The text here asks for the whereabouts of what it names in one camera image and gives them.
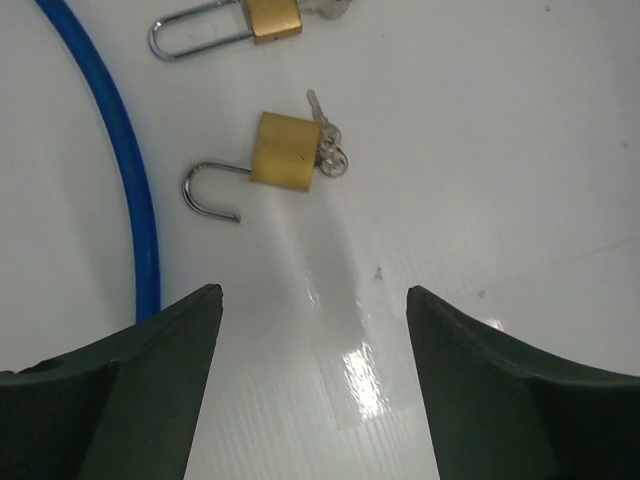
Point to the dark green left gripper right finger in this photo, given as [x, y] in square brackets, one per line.
[499, 408]

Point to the silver keys of long padlock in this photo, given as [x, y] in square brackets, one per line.
[327, 9]

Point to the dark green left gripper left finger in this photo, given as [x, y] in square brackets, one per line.
[123, 407]

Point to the blue cable lock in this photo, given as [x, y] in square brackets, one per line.
[127, 154]

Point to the long shackle brass padlock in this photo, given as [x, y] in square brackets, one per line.
[268, 21]

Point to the silver keys of handled padlock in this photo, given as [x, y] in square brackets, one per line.
[330, 158]

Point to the small brass padlock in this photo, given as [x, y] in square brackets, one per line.
[284, 155]

